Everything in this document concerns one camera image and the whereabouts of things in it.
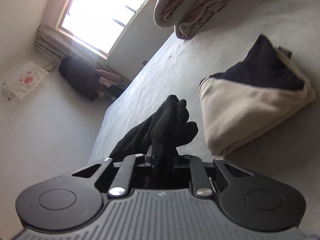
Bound window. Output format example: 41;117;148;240
55;0;154;59

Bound black t-shirt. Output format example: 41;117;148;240
110;95;199;189

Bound pink hanging clothes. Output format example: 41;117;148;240
97;69;123;98

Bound folded grey pink duvet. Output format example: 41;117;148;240
153;0;231;40

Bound black hanging coat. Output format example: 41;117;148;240
59;57;100;101

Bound white covered air conditioner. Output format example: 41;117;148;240
2;61;49;101

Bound folded cream and navy garment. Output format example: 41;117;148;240
199;35;316;156

